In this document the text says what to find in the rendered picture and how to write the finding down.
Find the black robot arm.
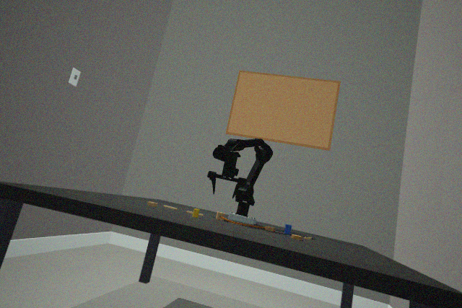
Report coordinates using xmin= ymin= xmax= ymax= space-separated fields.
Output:
xmin=213 ymin=138 xmax=273 ymax=217

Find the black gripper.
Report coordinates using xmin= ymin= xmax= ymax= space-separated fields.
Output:
xmin=207 ymin=162 xmax=247 ymax=198

